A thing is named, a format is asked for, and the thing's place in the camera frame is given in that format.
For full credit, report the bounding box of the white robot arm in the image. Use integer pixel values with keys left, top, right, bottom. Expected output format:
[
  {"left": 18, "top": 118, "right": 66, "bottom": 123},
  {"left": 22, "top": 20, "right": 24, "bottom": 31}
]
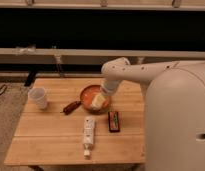
[{"left": 101, "top": 58, "right": 205, "bottom": 171}]

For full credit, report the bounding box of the orange bowl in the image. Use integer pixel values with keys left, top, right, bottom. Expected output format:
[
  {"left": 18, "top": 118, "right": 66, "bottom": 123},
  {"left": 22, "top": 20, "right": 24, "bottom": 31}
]
[{"left": 80, "top": 85, "right": 111, "bottom": 113}]

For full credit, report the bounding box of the dark red rectangular box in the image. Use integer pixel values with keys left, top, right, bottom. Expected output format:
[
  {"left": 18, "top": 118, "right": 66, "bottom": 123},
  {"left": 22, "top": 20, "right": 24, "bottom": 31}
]
[{"left": 108, "top": 111, "right": 120, "bottom": 132}]

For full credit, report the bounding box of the white remote control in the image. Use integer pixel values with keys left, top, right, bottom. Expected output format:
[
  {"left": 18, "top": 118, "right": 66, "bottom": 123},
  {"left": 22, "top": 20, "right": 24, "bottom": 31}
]
[{"left": 83, "top": 116, "right": 95, "bottom": 159}]

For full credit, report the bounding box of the wooden table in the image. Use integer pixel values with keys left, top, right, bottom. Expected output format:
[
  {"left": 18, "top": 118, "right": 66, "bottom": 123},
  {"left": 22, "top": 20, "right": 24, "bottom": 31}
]
[{"left": 4, "top": 78, "right": 144, "bottom": 166}]

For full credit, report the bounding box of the white paper cup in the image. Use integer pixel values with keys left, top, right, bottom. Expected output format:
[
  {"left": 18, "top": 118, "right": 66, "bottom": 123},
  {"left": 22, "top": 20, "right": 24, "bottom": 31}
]
[{"left": 28, "top": 87, "right": 48, "bottom": 110}]

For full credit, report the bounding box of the brown handled tool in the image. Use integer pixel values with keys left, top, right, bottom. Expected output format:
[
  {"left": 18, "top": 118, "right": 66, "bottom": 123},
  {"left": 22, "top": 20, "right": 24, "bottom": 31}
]
[{"left": 63, "top": 101, "right": 81, "bottom": 115}]

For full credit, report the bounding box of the black cable on floor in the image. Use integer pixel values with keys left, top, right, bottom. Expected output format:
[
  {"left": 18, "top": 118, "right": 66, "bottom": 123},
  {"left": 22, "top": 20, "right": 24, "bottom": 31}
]
[{"left": 0, "top": 83, "right": 8, "bottom": 98}]

